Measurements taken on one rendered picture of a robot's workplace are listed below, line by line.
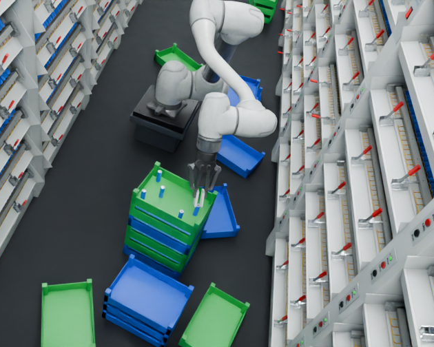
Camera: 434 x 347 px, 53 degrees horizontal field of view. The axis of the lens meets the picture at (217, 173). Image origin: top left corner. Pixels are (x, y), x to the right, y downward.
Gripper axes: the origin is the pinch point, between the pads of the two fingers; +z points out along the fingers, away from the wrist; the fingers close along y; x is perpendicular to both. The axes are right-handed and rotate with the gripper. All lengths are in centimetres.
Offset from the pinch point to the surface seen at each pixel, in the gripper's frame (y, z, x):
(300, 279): -45, 28, 13
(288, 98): -81, -16, -124
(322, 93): -61, -38, -42
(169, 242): 6.7, 27.6, -10.8
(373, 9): -69, -78, -32
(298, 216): -52, 14, -16
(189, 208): 0.2, 12.2, -13.1
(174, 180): 6.2, 4.4, -24.5
